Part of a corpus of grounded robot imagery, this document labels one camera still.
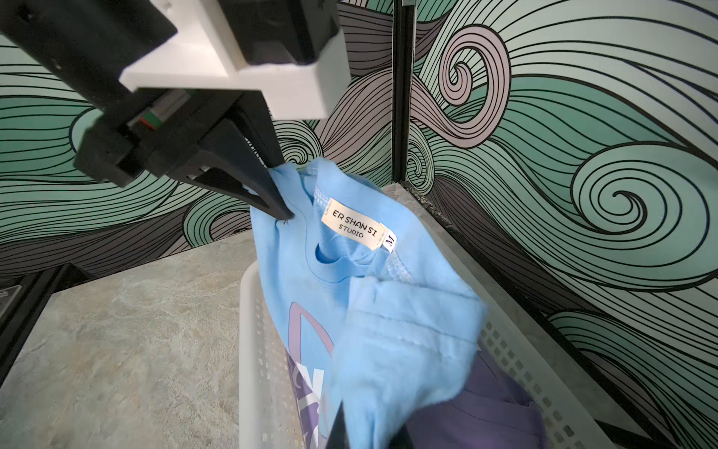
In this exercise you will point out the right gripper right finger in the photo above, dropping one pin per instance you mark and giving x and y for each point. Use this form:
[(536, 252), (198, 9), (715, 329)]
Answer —
[(402, 440)]

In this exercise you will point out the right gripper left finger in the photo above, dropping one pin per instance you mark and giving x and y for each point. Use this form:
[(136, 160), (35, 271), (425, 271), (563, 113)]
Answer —
[(338, 436)]

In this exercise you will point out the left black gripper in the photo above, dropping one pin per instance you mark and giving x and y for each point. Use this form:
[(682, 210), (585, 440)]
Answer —
[(181, 133)]

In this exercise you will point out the purple t-shirt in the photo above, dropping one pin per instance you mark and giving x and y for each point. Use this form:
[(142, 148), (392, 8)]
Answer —
[(482, 409)]

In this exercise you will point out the light blue t-shirt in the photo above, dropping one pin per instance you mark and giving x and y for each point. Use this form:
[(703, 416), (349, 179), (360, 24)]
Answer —
[(375, 321)]

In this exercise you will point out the white plastic laundry basket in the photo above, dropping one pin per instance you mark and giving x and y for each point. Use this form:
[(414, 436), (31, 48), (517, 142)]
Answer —
[(275, 402)]

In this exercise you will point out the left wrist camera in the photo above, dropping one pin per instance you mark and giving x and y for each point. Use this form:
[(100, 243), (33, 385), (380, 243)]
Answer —
[(293, 52)]

